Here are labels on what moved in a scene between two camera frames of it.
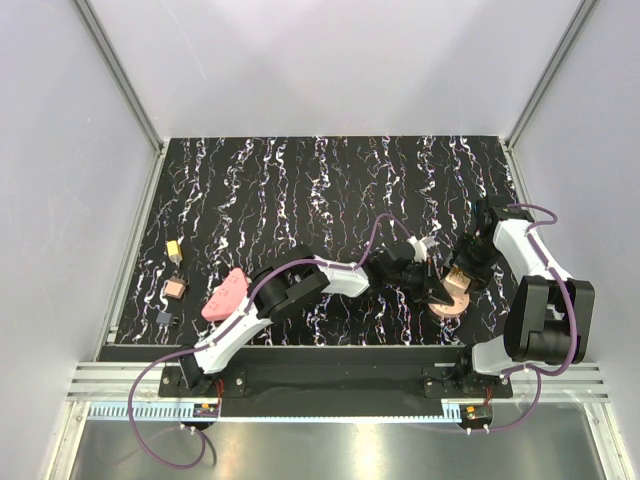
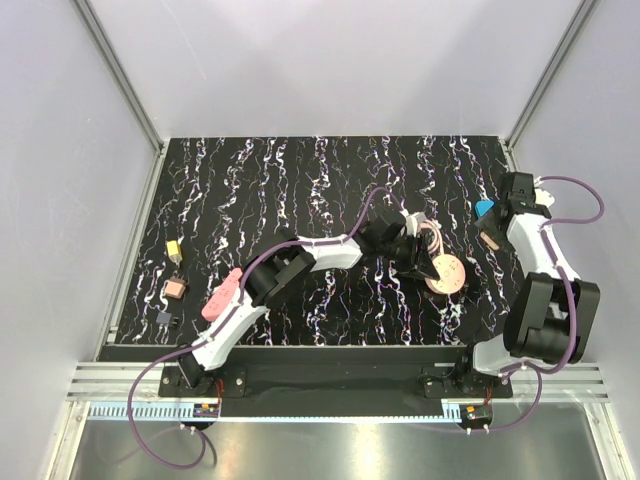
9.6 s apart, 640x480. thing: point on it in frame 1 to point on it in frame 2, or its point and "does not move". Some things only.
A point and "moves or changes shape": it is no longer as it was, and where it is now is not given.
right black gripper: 479,275 to 485,223
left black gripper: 429,286 to 417,261
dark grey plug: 164,317 does not move
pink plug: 174,288 does not move
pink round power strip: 459,306 moves or changes shape
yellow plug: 174,250 does not move
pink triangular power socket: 231,293 does not move
